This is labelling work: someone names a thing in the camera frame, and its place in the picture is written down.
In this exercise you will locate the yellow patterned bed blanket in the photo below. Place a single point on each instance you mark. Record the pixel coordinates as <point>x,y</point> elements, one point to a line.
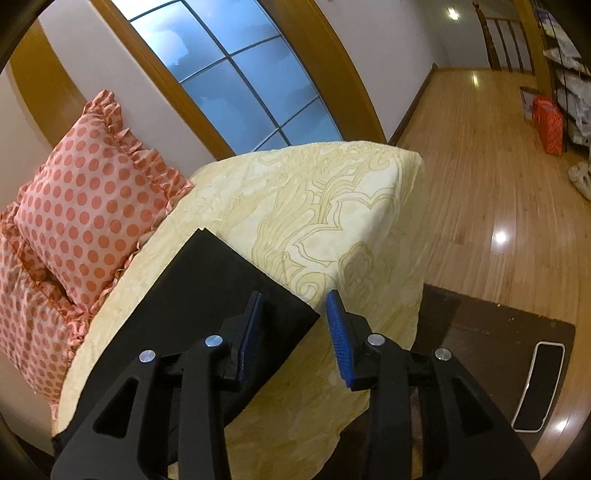
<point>295,221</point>

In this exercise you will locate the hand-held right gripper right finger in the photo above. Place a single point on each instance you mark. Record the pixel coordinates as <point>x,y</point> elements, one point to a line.
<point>337,337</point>

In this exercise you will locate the black pants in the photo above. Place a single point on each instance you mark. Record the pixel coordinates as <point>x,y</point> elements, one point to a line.
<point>221,295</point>

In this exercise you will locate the pink polka dot ruffled pillow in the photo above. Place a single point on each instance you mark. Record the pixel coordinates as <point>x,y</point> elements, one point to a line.
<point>90,203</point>
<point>32,332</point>

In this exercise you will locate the black metal storage rack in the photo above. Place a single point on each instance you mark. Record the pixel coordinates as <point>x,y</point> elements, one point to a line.
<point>568,74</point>

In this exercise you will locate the black and white bathroom scale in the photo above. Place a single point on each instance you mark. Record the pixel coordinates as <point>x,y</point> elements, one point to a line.
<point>540,385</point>

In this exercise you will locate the orange gift bag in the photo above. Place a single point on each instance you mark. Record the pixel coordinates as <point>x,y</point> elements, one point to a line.
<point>548,122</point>

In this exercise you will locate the arched glass window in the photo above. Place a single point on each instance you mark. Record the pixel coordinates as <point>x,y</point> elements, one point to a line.
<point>231,69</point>

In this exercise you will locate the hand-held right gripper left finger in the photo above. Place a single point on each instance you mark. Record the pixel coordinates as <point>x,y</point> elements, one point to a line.
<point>248,332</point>

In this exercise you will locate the wooden stair railing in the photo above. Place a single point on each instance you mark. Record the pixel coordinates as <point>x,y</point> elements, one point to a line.
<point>505,44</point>

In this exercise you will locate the dark brown floor mat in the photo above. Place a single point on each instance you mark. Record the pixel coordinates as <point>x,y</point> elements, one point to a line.
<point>489,341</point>

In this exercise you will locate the white fluffy slippers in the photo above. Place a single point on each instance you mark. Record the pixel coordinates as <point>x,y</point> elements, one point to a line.
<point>581,177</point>

